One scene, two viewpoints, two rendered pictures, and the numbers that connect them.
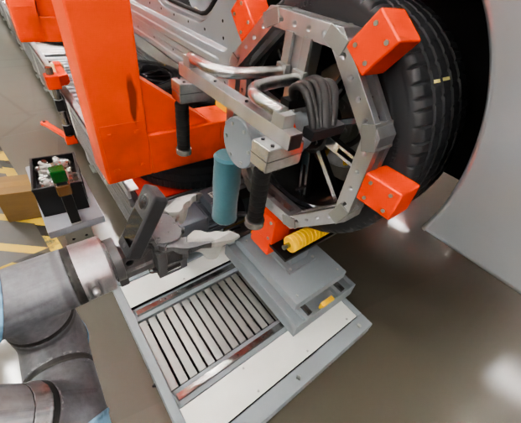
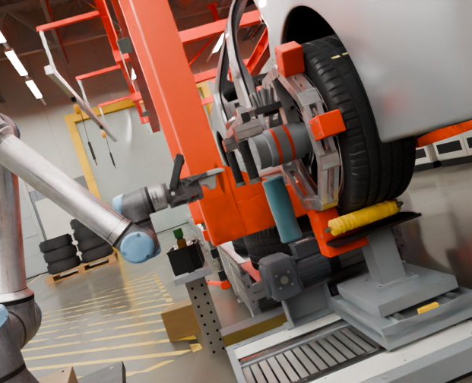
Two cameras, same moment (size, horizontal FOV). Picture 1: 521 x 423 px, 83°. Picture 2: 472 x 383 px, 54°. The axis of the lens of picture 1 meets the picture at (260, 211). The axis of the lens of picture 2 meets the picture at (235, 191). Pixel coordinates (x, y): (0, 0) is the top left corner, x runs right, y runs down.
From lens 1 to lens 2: 1.23 m
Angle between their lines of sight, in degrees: 51
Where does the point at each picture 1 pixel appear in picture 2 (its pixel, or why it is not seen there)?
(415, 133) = (327, 86)
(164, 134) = (248, 200)
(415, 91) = (316, 67)
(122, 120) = (215, 194)
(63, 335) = (144, 226)
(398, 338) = not seen: outside the picture
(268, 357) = (355, 368)
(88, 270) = (151, 188)
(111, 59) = (203, 156)
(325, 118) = (264, 102)
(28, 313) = (129, 201)
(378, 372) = not seen: outside the picture
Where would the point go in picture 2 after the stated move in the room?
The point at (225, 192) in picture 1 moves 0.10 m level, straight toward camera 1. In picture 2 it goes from (276, 207) to (267, 212)
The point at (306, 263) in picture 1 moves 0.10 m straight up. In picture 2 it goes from (403, 279) to (394, 253)
